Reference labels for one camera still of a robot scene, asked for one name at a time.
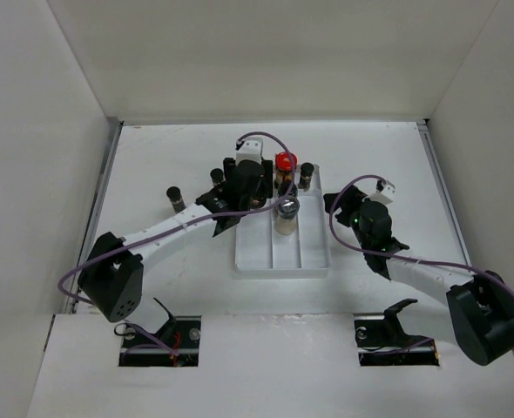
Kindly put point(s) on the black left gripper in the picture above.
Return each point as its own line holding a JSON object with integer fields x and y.
{"x": 264, "y": 186}

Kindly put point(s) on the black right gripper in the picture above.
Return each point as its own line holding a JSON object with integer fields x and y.
{"x": 348, "y": 199}

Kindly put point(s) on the small black lid spice bottle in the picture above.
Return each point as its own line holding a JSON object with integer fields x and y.
{"x": 217, "y": 176}

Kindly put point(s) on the red lid chili sauce jar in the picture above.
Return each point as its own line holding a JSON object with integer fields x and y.
{"x": 257, "y": 202}

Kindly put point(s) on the clear lid pepper grinder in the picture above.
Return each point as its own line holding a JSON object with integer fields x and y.
{"x": 286, "y": 215}

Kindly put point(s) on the black knob cap bottle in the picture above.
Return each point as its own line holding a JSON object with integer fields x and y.
{"x": 287, "y": 188}

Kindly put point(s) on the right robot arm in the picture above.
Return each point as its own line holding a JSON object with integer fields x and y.
{"x": 480, "y": 305}

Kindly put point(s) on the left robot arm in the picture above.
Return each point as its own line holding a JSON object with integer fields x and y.
{"x": 114, "y": 279}

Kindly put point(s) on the white plastic organizer tray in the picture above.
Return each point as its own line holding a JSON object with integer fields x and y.
{"x": 261, "y": 252}

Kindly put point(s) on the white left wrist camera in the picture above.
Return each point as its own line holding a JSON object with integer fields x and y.
{"x": 249, "y": 149}

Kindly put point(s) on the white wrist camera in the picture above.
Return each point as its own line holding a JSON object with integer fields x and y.
{"x": 249, "y": 149}
{"x": 384, "y": 192}

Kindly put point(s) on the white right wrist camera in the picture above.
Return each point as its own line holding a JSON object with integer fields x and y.
{"x": 384, "y": 192}

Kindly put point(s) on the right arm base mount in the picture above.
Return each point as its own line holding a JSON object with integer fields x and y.
{"x": 382, "y": 342}

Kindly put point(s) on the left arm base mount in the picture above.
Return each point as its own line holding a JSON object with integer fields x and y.
{"x": 176, "y": 344}

